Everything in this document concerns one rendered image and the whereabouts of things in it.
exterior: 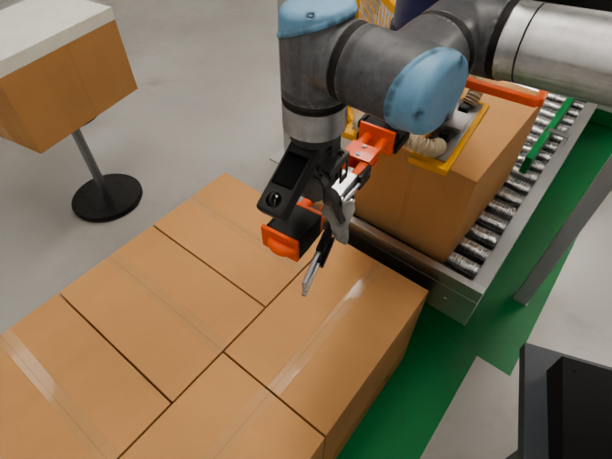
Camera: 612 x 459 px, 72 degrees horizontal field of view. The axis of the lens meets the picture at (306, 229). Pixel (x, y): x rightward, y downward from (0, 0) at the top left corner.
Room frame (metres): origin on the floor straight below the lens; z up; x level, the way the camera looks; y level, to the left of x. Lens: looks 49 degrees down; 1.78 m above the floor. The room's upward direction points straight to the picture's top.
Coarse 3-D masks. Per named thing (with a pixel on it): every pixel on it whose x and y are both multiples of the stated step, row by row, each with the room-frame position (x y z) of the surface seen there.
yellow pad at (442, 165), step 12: (456, 108) 1.02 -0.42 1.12; (468, 108) 0.99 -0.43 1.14; (480, 108) 1.02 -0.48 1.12; (480, 120) 0.98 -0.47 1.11; (432, 132) 0.92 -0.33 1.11; (444, 132) 0.88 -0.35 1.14; (468, 132) 0.92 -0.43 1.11; (456, 144) 0.86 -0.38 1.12; (420, 156) 0.82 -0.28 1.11; (444, 156) 0.82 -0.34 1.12; (456, 156) 0.83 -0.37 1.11; (432, 168) 0.79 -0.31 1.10; (444, 168) 0.78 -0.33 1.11
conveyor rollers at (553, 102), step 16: (560, 96) 2.03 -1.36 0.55; (544, 112) 1.89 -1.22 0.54; (576, 112) 1.88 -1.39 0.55; (544, 128) 1.73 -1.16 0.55; (560, 128) 1.75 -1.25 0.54; (528, 144) 1.66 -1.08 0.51; (544, 160) 1.52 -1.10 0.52; (528, 176) 1.40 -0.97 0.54; (512, 192) 1.28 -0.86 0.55; (528, 192) 1.32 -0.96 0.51; (496, 208) 1.21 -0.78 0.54; (512, 208) 1.19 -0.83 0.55; (496, 224) 1.11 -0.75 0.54; (464, 240) 1.02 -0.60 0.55; (496, 240) 1.03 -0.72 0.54; (480, 256) 0.96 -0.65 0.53
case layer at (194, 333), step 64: (256, 192) 1.29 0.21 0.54; (128, 256) 0.95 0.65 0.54; (192, 256) 0.95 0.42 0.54; (256, 256) 0.95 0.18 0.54; (64, 320) 0.69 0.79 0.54; (128, 320) 0.69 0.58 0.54; (192, 320) 0.69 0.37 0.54; (256, 320) 0.69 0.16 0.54; (320, 320) 0.69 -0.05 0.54; (384, 320) 0.69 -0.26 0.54; (0, 384) 0.48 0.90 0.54; (64, 384) 0.48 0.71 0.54; (128, 384) 0.48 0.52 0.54; (192, 384) 0.48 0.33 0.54; (256, 384) 0.48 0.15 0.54; (320, 384) 0.48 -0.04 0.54; (0, 448) 0.31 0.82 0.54; (64, 448) 0.31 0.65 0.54; (128, 448) 0.31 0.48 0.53; (192, 448) 0.31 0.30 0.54; (256, 448) 0.31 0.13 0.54; (320, 448) 0.32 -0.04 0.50
